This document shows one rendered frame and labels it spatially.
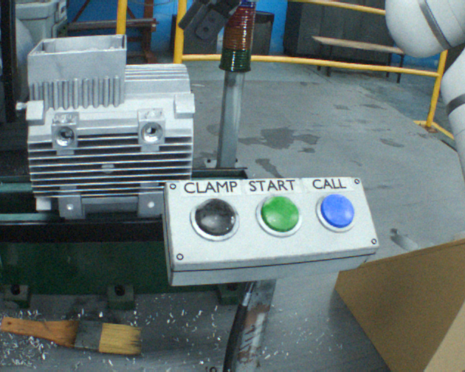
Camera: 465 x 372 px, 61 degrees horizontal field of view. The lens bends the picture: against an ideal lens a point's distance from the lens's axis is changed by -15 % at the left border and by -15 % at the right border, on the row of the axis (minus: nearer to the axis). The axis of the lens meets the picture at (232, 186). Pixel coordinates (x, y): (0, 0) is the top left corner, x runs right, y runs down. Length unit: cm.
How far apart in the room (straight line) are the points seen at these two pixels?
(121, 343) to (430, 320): 38
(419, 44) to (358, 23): 551
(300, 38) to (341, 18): 66
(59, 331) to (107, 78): 33
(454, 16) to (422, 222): 46
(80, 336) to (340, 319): 37
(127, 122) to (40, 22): 55
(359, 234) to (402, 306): 22
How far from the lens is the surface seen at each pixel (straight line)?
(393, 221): 93
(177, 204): 34
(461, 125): 65
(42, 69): 52
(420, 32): 72
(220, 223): 33
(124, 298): 62
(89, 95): 53
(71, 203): 53
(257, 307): 42
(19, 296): 65
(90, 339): 59
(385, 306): 60
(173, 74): 54
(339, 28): 601
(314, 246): 35
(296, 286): 70
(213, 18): 46
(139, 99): 53
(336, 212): 36
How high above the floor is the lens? 125
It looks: 29 degrees down
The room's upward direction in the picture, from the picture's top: 6 degrees clockwise
